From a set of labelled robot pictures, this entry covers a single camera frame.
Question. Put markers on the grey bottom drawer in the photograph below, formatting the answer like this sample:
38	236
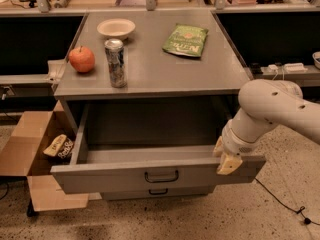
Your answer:
157	193

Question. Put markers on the brown snack bag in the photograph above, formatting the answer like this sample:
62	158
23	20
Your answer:
61	147

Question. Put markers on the green chip bag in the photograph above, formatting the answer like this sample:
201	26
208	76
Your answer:
186	40

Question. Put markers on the grey top drawer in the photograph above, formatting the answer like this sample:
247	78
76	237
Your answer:
97	167

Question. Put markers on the red apple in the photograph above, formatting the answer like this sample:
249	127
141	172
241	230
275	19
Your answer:
82	59

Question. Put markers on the grey drawer cabinet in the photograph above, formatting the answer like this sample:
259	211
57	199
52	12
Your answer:
168	99

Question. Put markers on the white bowl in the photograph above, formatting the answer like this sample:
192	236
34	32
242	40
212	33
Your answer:
116	28

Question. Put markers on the silver drink can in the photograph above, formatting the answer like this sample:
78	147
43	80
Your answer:
114	50

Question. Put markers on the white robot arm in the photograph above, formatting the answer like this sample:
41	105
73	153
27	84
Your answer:
264	104

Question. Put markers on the grey drawer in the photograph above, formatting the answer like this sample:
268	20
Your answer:
157	193
97	167

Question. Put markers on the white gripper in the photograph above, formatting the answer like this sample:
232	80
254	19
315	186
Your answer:
236	142

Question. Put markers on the cardboard box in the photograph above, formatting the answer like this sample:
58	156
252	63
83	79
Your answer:
23	156

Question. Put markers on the white power strip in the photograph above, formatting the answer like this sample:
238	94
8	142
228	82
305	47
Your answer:
289	67

